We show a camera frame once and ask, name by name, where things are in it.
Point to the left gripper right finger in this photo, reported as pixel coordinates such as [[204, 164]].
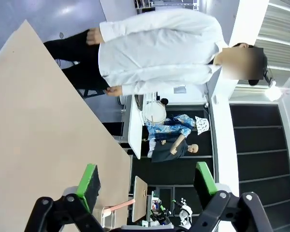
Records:
[[205, 181]]

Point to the background robots with green parts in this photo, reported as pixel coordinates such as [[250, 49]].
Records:
[[184, 212]]

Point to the steel rectangular container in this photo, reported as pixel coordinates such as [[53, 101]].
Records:
[[111, 221]]

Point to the person's left hand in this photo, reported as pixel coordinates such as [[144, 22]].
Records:
[[114, 91]]

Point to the black haired background person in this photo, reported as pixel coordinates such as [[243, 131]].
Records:
[[164, 101]]

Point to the person in white shirt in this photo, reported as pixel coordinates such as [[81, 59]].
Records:
[[159, 48]]

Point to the mannequin in blue floral shirt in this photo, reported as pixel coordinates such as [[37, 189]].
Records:
[[169, 125]]

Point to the white patterned bucket hat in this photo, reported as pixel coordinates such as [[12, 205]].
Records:
[[202, 124]]

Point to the person's left forearm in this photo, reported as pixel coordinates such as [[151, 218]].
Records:
[[145, 84]]

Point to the small beige table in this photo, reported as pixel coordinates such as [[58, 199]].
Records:
[[140, 198]]

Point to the white side table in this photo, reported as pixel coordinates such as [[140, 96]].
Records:
[[135, 130]]

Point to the bald mannequin dark garment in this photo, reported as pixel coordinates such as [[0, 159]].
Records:
[[169, 151]]

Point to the white plate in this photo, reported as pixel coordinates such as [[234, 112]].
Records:
[[155, 111]]

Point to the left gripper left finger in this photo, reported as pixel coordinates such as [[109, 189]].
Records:
[[87, 183]]

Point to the person's right hand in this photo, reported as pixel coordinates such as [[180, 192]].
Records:
[[94, 36]]

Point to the person's right forearm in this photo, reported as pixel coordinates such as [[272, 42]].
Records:
[[125, 26]]

